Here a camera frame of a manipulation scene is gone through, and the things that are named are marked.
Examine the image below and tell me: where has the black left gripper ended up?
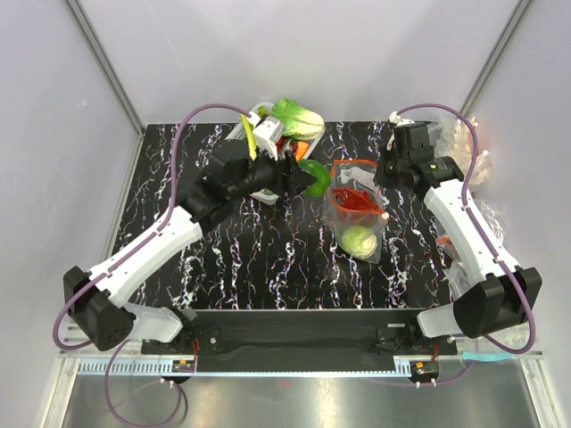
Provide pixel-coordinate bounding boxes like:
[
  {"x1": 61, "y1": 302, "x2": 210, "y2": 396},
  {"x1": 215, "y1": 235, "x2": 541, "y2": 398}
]
[{"x1": 228, "y1": 141, "x2": 316, "y2": 202}]

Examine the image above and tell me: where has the green bell pepper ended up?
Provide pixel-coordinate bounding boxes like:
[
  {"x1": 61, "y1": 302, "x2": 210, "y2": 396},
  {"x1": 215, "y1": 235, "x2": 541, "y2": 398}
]
[{"x1": 298, "y1": 159, "x2": 332, "y2": 198}]

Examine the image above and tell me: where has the red toy lobster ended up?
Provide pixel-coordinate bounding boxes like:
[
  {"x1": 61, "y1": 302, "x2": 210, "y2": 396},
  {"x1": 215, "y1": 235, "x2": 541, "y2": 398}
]
[{"x1": 332, "y1": 187, "x2": 384, "y2": 214}]

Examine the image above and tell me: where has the clear zip bag orange zipper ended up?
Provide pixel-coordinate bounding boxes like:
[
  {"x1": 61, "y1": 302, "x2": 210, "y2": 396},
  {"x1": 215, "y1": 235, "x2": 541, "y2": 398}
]
[{"x1": 323, "y1": 159, "x2": 389, "y2": 264}]

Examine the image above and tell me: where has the round green cabbage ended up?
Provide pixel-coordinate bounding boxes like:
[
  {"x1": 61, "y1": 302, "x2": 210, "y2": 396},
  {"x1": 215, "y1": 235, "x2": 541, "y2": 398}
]
[{"x1": 341, "y1": 226, "x2": 378, "y2": 259}]

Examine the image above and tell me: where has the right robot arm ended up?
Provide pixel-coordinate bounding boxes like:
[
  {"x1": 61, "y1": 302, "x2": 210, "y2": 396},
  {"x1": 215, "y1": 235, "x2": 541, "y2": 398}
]
[{"x1": 375, "y1": 118, "x2": 542, "y2": 354}]

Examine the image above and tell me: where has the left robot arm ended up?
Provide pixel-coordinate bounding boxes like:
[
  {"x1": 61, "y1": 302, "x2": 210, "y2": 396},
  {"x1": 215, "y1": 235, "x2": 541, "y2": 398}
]
[{"x1": 62, "y1": 152, "x2": 318, "y2": 353}]

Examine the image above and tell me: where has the teal zip bag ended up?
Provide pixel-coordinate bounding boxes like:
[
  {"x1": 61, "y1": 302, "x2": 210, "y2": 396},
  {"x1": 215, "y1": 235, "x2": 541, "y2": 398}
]
[{"x1": 462, "y1": 351, "x2": 511, "y2": 362}]

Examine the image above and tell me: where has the orange carrot piece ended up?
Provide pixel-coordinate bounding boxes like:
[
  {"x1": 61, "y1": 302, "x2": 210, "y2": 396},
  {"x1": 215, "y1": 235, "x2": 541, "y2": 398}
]
[{"x1": 293, "y1": 141, "x2": 310, "y2": 161}]

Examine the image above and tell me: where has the pile of clear bags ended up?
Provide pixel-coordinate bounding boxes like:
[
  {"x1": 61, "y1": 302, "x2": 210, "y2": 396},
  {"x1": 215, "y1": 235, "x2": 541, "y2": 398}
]
[{"x1": 428, "y1": 117, "x2": 505, "y2": 301}]

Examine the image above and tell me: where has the napa cabbage toy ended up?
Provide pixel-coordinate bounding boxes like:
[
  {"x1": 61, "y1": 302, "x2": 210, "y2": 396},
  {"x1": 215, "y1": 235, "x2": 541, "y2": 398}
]
[{"x1": 271, "y1": 98, "x2": 325, "y2": 141}]

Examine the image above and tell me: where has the green leek toy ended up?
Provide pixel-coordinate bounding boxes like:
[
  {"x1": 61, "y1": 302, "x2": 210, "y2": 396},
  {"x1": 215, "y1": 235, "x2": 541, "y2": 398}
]
[{"x1": 240, "y1": 111, "x2": 259, "y2": 160}]

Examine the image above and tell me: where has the white plastic basket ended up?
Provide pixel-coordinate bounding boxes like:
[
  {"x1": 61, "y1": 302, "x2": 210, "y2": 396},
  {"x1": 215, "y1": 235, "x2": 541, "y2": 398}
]
[{"x1": 226, "y1": 102, "x2": 325, "y2": 205}]

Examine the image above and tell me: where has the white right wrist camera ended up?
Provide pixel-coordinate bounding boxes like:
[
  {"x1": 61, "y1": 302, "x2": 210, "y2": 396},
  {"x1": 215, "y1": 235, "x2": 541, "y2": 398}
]
[{"x1": 387, "y1": 111, "x2": 414, "y2": 127}]

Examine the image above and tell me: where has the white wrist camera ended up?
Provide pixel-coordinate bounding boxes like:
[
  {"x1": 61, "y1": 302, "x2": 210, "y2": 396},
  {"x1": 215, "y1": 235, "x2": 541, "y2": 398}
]
[
  {"x1": 252, "y1": 117, "x2": 285, "y2": 159},
  {"x1": 387, "y1": 111, "x2": 414, "y2": 127}
]

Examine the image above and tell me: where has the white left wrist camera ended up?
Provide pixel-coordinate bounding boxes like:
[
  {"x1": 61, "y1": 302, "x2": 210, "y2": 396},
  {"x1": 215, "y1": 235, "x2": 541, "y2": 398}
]
[{"x1": 252, "y1": 117, "x2": 285, "y2": 159}]

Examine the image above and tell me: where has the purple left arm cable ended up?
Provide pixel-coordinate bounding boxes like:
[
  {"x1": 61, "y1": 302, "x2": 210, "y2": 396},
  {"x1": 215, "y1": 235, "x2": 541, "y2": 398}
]
[{"x1": 52, "y1": 103, "x2": 262, "y2": 350}]

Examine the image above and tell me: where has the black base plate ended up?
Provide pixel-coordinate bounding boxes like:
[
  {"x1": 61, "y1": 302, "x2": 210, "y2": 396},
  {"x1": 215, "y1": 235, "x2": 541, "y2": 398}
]
[{"x1": 141, "y1": 309, "x2": 458, "y2": 357}]

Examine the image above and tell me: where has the aluminium frame post right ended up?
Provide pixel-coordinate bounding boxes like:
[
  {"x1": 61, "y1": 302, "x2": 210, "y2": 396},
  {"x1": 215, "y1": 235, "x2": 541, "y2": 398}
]
[{"x1": 460, "y1": 0, "x2": 535, "y2": 116}]

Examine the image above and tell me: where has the aluminium frame post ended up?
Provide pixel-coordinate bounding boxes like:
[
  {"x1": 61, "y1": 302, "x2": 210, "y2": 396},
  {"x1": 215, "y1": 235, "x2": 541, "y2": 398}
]
[
  {"x1": 460, "y1": 0, "x2": 535, "y2": 116},
  {"x1": 63, "y1": 0, "x2": 145, "y2": 137}
]

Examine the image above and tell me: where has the purple floor cable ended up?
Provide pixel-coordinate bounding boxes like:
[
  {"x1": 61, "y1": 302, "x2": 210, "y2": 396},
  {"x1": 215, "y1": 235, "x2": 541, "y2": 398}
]
[{"x1": 103, "y1": 338, "x2": 190, "y2": 424}]

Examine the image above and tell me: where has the aluminium frame post left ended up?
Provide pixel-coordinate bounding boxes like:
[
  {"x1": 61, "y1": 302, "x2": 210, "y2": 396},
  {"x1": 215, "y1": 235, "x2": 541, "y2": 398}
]
[{"x1": 63, "y1": 0, "x2": 145, "y2": 137}]

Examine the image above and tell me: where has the white slotted cable duct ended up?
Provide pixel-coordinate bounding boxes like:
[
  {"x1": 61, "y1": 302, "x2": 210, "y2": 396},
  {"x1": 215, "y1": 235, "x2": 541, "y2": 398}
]
[{"x1": 79, "y1": 357, "x2": 412, "y2": 378}]

